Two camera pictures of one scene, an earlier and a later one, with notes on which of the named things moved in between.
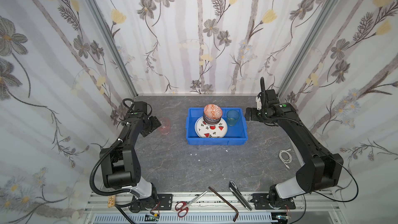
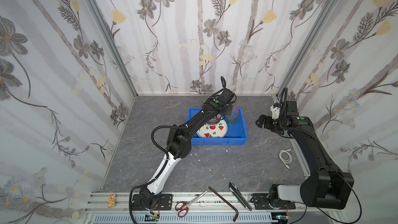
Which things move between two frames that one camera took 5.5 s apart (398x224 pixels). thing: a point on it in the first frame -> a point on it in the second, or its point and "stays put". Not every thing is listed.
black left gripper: x=154 y=124 -> x=219 y=112
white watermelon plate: x=204 y=130 stays put
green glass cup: x=232 y=115 stays put
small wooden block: x=111 y=201 stays put
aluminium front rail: x=211 y=203 stays put
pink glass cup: x=165 y=127 -> x=234 y=111
